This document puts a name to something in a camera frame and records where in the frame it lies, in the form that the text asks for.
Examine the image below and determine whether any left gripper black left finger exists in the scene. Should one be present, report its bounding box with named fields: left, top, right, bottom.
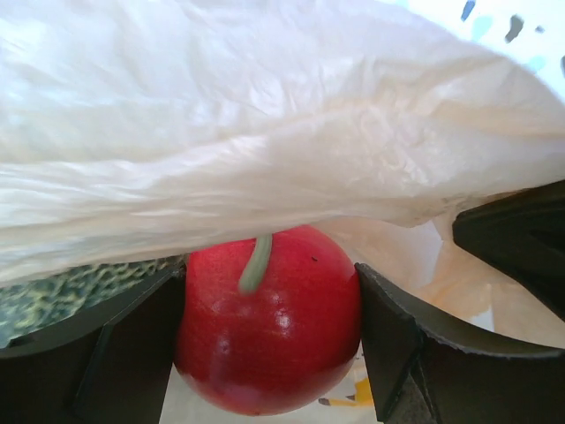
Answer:
left=1, top=265, right=185, bottom=423

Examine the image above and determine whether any red apple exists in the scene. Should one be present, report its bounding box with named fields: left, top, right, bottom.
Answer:
left=174, top=225, right=361, bottom=416

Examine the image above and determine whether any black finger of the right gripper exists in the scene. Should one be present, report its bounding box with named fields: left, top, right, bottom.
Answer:
left=452, top=181, right=564, bottom=319

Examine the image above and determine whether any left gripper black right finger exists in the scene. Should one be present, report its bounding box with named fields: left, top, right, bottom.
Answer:
left=356, top=263, right=564, bottom=423

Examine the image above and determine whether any green netted melon half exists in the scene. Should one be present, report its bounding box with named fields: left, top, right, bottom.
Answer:
left=1, top=255, right=185, bottom=348

